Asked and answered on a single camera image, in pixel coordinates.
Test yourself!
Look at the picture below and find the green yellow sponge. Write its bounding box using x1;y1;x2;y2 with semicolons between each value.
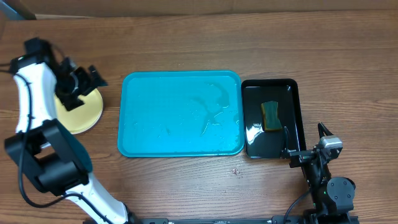
261;101;282;132

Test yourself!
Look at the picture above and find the yellow plate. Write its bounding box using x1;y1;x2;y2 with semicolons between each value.
55;89;104;134

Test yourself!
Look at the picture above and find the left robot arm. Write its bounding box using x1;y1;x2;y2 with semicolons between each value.
4;37;140;223

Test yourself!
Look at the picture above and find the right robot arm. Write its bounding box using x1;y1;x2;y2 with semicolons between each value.
280;123;359;224

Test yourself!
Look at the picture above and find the black rectangular tray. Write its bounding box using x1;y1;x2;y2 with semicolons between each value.
241;78;306;159

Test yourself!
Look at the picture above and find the blue plastic tray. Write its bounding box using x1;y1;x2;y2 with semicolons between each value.
117;70;244;157

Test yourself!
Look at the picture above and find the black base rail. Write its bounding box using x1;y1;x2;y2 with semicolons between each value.
82;215;360;224

